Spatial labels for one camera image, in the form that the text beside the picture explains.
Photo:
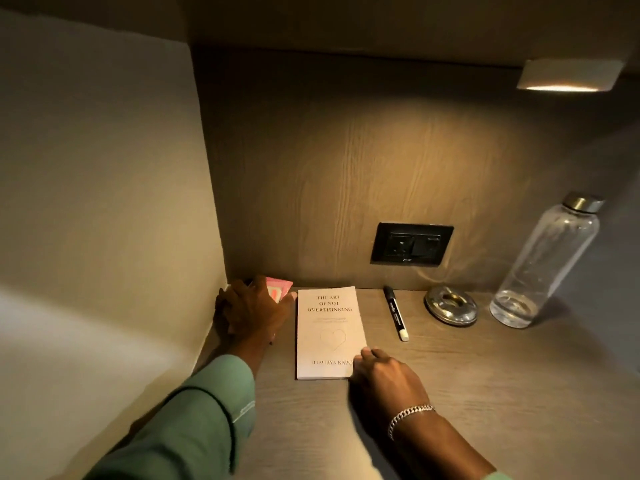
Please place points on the under-shelf lamp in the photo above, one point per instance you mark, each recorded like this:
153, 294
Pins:
570, 74

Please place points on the person's right hand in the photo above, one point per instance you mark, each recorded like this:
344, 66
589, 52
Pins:
387, 387

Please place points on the white paperback book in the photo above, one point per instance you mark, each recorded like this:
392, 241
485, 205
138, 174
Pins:
327, 334

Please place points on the pink sticky note pad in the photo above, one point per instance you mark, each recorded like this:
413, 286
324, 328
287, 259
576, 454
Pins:
280, 288

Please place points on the person's right fingers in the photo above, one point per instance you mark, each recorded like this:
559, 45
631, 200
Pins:
372, 358

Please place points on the person's right forearm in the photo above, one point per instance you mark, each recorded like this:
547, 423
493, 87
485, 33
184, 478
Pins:
445, 452

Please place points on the round metal ashtray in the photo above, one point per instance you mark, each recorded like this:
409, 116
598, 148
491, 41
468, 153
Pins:
451, 305

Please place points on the person's left forearm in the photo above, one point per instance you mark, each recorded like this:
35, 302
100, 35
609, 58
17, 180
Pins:
200, 419

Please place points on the person's left hand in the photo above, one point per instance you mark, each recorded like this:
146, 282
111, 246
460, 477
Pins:
252, 314

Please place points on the black wall power socket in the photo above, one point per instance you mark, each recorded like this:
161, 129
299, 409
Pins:
411, 244

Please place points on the black marker pen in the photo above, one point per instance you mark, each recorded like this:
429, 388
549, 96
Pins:
396, 314

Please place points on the clear bottle with metal cap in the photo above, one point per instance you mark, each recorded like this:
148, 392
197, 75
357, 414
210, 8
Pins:
545, 259

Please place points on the person's left thumb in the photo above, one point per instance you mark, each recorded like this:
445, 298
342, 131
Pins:
287, 303

